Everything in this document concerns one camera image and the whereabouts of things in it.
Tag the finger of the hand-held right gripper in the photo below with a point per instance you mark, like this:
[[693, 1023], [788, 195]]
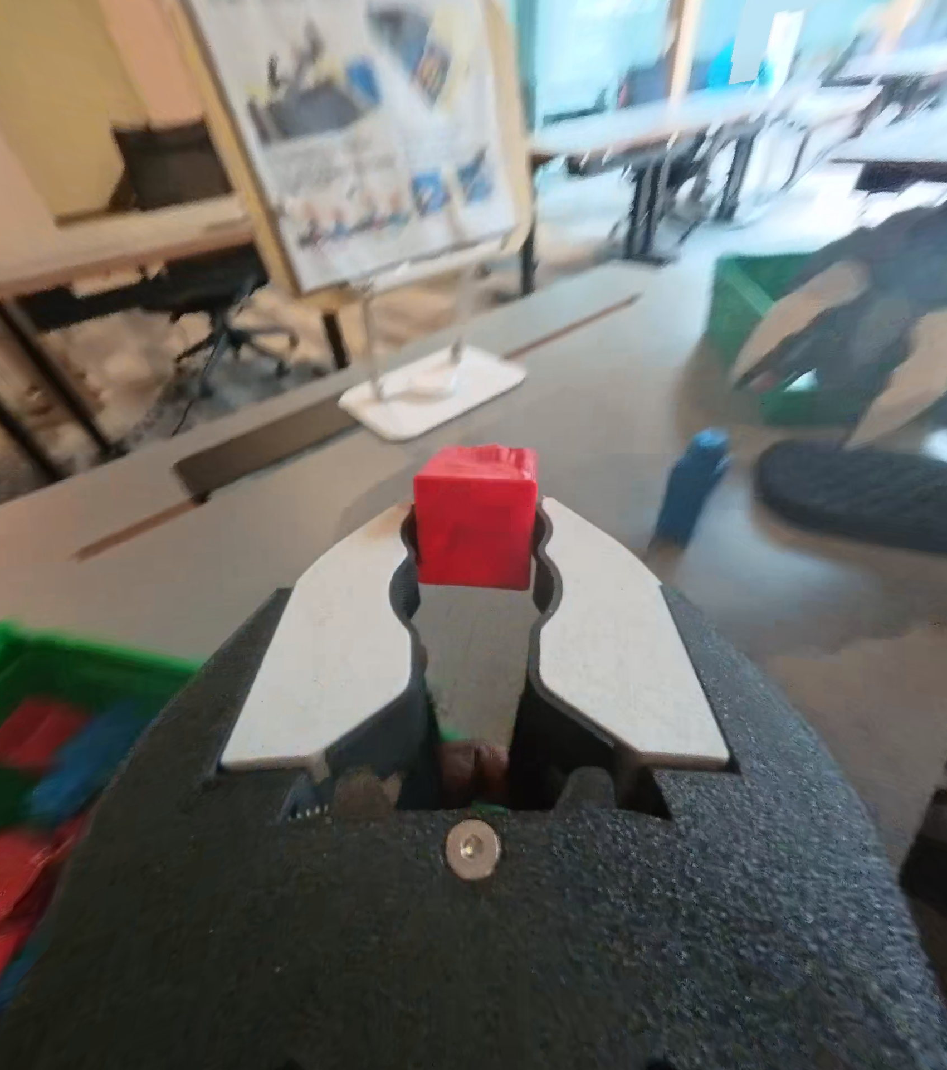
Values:
[[941, 359], [799, 322]]

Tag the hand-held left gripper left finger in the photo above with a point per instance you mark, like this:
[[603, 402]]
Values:
[[323, 652]]

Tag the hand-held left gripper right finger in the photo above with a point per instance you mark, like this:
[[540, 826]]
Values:
[[624, 652]]

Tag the blue building block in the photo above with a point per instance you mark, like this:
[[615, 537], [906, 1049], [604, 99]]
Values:
[[691, 493]]

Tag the red building block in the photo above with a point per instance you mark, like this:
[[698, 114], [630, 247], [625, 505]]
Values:
[[473, 527]]

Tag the green plastic bin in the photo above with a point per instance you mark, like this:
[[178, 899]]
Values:
[[14, 660], [737, 292]]

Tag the black textured oval pad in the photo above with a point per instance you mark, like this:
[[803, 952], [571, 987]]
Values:
[[883, 501]]

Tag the light table with black legs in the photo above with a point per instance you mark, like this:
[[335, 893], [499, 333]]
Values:
[[607, 134]]

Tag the white board stand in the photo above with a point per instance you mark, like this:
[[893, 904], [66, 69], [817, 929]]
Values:
[[440, 389]]

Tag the black swivel office chair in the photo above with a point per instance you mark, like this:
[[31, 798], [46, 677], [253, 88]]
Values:
[[223, 288]]

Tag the wooden table with black legs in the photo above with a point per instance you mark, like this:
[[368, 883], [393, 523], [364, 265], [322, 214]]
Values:
[[64, 251]]

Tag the dark office chair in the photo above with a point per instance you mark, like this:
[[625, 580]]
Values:
[[168, 167]]

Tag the instruction board with wooden frame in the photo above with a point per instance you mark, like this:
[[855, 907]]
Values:
[[356, 125]]

